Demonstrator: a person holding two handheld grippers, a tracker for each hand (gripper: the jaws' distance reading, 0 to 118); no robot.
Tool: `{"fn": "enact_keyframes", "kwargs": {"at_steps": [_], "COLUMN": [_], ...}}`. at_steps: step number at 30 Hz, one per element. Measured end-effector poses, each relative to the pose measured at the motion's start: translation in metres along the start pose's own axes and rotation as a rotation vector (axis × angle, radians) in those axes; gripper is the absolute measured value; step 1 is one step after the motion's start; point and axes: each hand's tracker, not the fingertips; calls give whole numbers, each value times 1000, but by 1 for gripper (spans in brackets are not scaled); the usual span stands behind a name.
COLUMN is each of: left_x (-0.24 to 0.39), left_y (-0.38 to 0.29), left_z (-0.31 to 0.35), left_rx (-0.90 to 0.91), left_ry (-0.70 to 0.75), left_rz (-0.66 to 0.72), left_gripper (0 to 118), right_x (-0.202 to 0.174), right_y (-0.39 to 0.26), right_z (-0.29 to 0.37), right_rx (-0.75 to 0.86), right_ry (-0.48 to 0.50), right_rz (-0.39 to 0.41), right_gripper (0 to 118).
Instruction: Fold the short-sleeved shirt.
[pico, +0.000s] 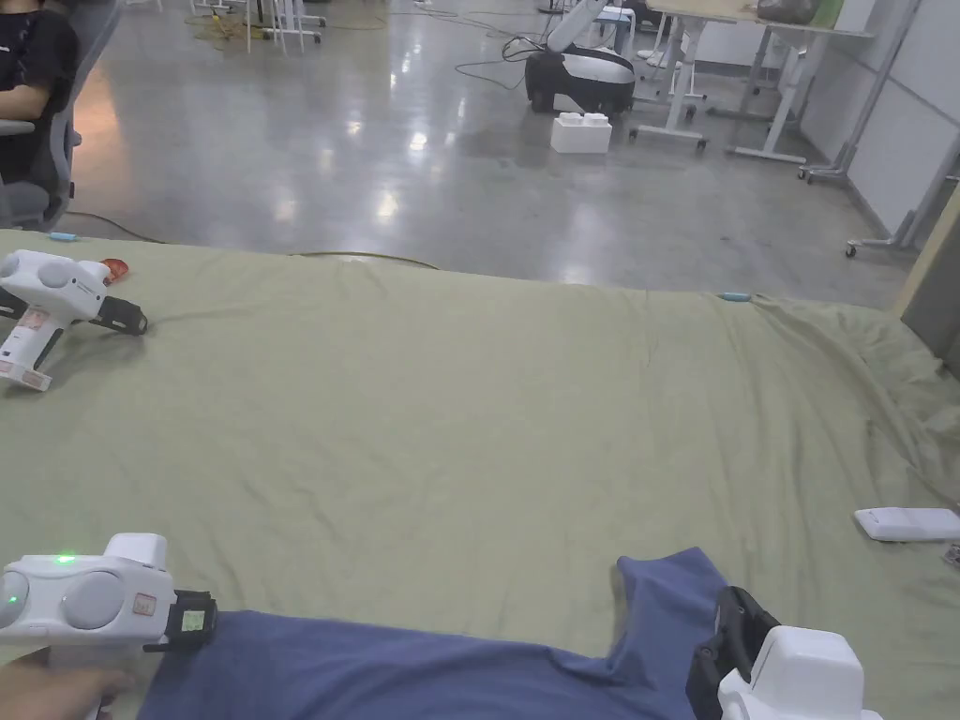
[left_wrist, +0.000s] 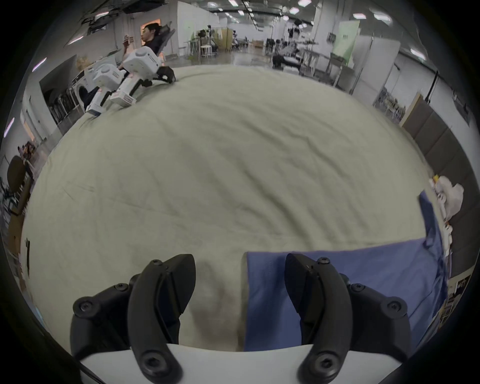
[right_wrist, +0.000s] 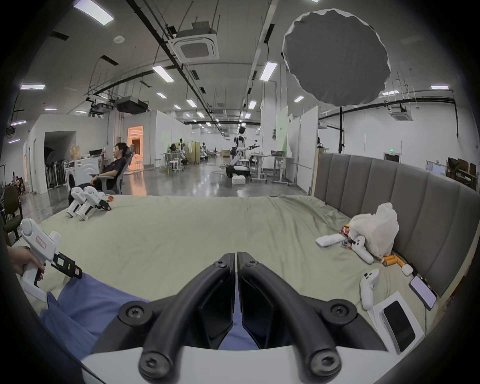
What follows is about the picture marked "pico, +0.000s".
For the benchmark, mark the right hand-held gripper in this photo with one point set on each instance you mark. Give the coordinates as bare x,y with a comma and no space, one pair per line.
802,675

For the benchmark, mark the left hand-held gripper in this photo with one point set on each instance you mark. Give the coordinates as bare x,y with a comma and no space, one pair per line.
82,600

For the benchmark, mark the blue shirt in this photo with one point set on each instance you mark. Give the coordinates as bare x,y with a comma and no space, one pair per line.
420,675

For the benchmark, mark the person's left hand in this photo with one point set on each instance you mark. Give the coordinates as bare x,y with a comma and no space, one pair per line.
52,690

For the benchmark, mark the white flat device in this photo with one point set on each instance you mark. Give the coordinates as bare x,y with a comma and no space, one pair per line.
907,523

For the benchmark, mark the bed with pale green sheet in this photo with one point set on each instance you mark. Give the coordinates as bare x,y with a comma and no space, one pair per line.
465,420

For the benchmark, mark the light blue sheet clip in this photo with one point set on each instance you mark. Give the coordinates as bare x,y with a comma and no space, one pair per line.
64,237
735,297

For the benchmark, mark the spare hand-held gripper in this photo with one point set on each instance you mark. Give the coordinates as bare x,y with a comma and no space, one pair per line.
52,296

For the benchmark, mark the small red packet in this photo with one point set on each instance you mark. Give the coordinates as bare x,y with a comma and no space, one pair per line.
116,271

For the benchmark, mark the white foam box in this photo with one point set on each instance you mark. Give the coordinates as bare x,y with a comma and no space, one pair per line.
581,133

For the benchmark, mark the white desk with grey top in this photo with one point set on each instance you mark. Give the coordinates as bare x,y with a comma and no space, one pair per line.
787,90

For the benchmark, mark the white desk with wooden top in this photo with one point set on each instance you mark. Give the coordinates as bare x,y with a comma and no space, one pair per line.
684,82

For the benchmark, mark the black and white robot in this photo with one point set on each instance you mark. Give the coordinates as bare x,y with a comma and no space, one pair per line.
585,71

